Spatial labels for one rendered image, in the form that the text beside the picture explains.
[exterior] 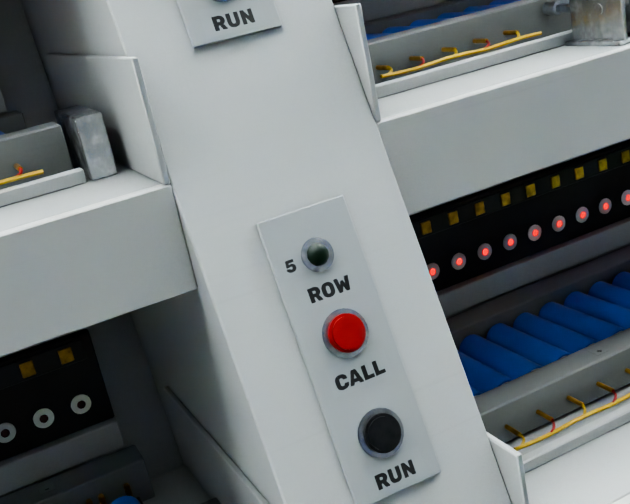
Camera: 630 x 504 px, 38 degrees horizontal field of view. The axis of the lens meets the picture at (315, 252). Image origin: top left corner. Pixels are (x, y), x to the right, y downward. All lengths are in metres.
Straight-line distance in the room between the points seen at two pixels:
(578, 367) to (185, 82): 0.26
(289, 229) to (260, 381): 0.06
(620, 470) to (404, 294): 0.15
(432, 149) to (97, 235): 0.15
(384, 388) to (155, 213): 0.12
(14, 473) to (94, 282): 0.18
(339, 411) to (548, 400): 0.16
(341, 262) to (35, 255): 0.12
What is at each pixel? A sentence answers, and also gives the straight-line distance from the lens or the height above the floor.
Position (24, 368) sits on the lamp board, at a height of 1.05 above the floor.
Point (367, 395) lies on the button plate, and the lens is 0.37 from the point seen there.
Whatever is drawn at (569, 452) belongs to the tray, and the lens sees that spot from 0.48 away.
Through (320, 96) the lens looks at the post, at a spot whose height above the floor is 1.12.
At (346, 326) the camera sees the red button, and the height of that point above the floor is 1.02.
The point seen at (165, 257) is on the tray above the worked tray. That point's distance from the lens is 0.36.
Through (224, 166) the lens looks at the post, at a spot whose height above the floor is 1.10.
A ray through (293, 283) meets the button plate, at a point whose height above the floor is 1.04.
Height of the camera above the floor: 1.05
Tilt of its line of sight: 1 degrees up
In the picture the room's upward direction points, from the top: 20 degrees counter-clockwise
